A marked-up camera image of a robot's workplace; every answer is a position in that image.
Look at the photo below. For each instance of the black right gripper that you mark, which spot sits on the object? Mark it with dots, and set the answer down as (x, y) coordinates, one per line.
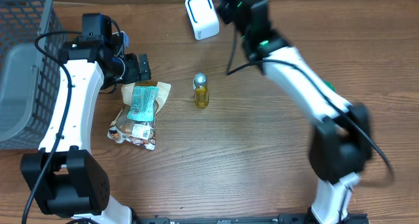
(229, 13)

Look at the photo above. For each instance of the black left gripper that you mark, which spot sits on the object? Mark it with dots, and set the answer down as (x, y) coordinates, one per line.
(143, 67)

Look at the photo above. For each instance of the brown snack pouch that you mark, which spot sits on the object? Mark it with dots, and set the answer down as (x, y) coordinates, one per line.
(136, 121)

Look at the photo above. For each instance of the yellow oil bottle silver cap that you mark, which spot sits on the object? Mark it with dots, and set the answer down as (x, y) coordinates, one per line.
(200, 86)

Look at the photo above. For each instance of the green lid white jar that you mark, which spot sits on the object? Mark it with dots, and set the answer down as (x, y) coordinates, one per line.
(330, 85)

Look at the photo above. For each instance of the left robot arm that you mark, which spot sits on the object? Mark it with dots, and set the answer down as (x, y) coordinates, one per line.
(64, 178)

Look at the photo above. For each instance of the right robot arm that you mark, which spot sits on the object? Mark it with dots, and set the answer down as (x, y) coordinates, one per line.
(341, 143)

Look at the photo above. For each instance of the white barcode scanner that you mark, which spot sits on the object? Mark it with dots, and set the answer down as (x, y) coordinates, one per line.
(203, 18)

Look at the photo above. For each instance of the grey plastic mesh basket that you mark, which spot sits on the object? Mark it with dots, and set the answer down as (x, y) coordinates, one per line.
(29, 80)

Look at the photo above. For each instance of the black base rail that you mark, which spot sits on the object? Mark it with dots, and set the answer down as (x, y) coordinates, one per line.
(226, 220)

